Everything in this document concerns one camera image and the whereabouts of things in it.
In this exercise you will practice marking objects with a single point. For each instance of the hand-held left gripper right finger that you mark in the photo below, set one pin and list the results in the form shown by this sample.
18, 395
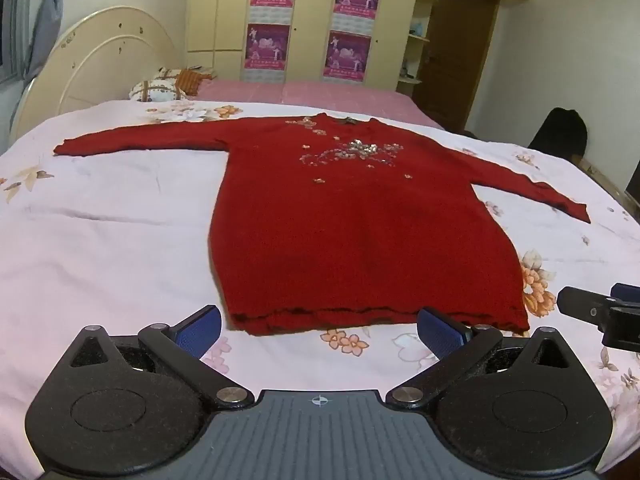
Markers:
440, 334

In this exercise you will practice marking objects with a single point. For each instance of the red knit sweater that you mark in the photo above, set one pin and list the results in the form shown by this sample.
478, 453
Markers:
350, 230

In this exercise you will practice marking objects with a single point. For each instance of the window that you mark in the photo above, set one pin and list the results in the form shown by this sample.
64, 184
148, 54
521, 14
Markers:
6, 20

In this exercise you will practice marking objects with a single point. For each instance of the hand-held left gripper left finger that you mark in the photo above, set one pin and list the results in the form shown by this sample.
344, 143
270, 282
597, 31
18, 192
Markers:
199, 334

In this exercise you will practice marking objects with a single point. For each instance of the cream wardrobe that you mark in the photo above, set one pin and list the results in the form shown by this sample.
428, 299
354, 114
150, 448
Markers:
310, 20

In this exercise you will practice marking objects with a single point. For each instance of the white floral blanket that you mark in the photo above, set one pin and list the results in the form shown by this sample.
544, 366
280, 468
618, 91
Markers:
110, 240

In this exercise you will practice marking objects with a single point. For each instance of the cream open shelf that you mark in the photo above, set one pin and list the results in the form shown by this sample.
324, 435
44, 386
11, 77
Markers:
416, 35

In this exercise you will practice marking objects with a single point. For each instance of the grey curtain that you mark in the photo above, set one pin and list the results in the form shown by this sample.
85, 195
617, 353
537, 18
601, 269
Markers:
44, 15

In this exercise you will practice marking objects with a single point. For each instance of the orange striped cloth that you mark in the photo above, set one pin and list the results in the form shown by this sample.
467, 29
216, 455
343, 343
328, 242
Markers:
192, 80

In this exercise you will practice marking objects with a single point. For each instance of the pink bedsheet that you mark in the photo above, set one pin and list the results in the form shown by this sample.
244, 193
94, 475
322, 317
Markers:
320, 94

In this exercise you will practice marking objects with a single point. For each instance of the brown wooden door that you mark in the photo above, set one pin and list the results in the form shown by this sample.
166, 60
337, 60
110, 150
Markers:
457, 50

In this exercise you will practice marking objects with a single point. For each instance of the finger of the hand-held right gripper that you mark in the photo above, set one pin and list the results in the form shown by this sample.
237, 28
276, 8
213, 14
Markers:
625, 292
580, 304

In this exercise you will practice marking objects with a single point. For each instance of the patterned white pillow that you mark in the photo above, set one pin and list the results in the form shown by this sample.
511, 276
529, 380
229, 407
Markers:
155, 87

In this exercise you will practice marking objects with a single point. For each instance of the cream curved headboard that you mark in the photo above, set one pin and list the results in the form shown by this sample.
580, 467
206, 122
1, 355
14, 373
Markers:
100, 60

